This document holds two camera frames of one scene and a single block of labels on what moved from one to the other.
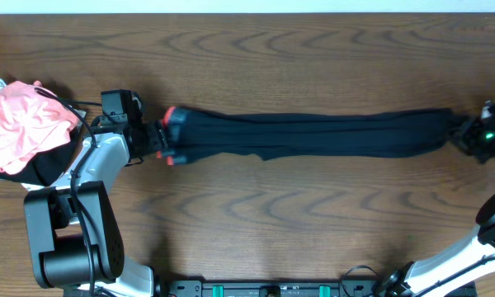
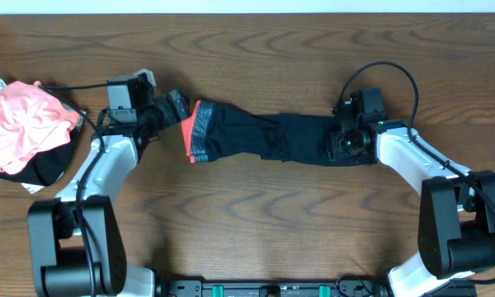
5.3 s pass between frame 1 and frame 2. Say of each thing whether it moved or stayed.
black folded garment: stayed
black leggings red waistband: moved
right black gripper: moved
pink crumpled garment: stayed
